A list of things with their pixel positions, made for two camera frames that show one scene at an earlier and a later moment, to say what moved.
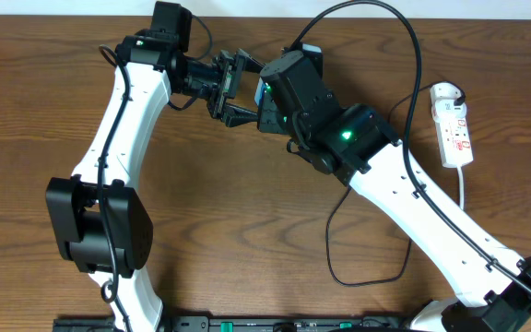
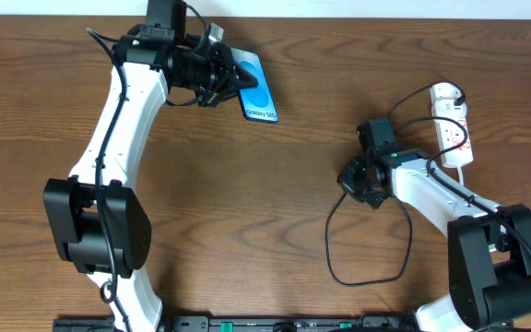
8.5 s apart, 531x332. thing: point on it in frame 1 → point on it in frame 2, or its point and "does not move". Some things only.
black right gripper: x=265 y=116 → x=355 y=180
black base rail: x=206 y=323 does not move
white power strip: x=451 y=124 does not move
